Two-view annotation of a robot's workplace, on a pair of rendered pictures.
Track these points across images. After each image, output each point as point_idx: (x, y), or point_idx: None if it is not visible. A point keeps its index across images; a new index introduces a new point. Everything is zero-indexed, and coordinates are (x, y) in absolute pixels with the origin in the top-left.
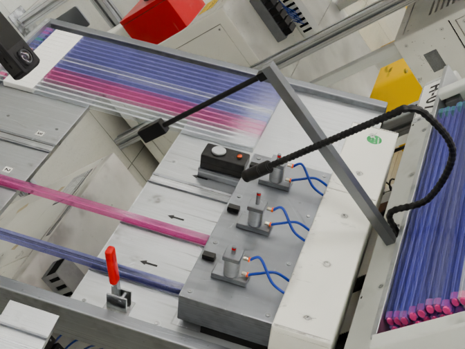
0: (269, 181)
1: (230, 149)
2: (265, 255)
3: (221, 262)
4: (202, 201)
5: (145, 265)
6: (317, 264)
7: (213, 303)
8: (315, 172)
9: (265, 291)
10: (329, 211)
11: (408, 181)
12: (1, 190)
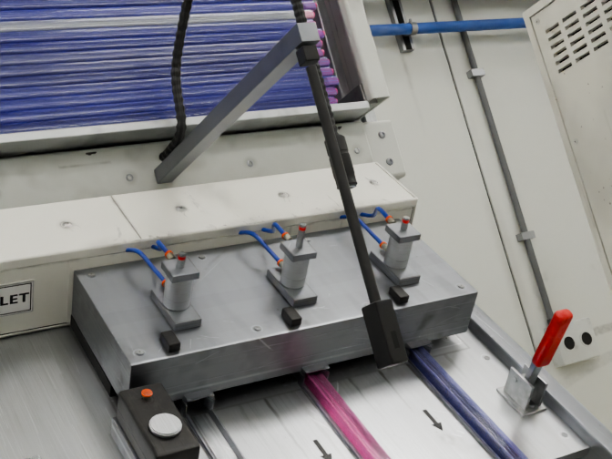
0: (191, 306)
1: (136, 419)
2: (322, 260)
3: (387, 286)
4: (249, 446)
5: (440, 420)
6: (295, 199)
7: (444, 263)
8: (93, 285)
9: (371, 239)
10: (189, 221)
11: (13, 194)
12: None
